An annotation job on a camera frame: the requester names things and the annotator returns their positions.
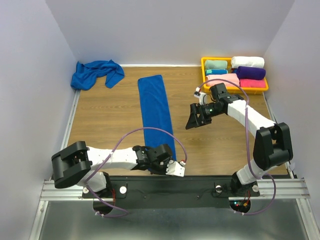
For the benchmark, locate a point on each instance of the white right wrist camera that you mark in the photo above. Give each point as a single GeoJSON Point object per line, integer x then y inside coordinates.
{"type": "Point", "coordinates": [201, 96]}

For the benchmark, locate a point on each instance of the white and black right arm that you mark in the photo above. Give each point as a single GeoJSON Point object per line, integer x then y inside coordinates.
{"type": "Point", "coordinates": [272, 141]}

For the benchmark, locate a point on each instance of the yellow plastic tray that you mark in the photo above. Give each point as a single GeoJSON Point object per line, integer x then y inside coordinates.
{"type": "Point", "coordinates": [235, 89]}

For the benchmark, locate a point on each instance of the rolled light pink towel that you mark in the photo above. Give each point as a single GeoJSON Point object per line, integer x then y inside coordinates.
{"type": "Point", "coordinates": [225, 79]}

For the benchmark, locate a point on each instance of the aluminium table frame rail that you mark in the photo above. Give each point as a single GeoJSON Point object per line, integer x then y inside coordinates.
{"type": "Point", "coordinates": [287, 188]}

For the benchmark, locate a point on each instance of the blue microfibre towel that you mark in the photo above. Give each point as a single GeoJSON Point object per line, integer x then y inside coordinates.
{"type": "Point", "coordinates": [155, 112]}

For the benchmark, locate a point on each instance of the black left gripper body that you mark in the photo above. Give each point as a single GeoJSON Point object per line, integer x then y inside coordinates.
{"type": "Point", "coordinates": [159, 168]}

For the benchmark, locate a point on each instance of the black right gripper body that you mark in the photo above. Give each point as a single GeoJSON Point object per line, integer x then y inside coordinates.
{"type": "Point", "coordinates": [208, 111]}

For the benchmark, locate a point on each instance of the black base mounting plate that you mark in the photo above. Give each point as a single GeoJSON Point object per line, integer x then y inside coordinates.
{"type": "Point", "coordinates": [160, 192]}

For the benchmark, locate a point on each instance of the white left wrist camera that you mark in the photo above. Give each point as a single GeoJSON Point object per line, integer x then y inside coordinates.
{"type": "Point", "coordinates": [176, 169]}

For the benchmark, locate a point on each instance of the rolled white towel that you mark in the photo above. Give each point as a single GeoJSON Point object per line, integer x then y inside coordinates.
{"type": "Point", "coordinates": [247, 61]}

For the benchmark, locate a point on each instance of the rolled purple towel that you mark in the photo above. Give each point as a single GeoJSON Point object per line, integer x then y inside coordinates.
{"type": "Point", "coordinates": [254, 73]}

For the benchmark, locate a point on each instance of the rolled mint green towel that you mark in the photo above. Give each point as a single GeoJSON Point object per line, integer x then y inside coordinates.
{"type": "Point", "coordinates": [215, 64]}

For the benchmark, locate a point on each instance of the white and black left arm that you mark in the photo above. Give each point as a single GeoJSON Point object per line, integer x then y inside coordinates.
{"type": "Point", "coordinates": [79, 164]}

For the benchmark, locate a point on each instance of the crumpled blue towel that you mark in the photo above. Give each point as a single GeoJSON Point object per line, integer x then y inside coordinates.
{"type": "Point", "coordinates": [85, 75]}

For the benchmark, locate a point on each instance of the rolled teal towel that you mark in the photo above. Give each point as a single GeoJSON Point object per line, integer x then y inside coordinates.
{"type": "Point", "coordinates": [215, 71]}

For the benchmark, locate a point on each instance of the rolled hot pink towel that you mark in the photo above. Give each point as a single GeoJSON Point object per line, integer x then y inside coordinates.
{"type": "Point", "coordinates": [252, 83]}

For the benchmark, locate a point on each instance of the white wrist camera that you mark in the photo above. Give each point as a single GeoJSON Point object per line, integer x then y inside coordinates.
{"type": "Point", "coordinates": [201, 96]}
{"type": "Point", "coordinates": [176, 169]}

